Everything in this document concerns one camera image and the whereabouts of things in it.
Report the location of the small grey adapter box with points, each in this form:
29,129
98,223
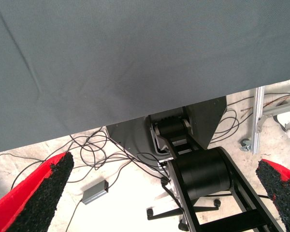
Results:
95,192

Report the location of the aluminium profile frame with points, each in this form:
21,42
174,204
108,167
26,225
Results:
257,120

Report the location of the dark table cloth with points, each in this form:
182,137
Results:
111,60

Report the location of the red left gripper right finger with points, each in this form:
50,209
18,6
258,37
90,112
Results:
285,193

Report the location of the grey caster wheel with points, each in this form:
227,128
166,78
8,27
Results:
246,145

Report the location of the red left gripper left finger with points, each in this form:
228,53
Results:
38,193

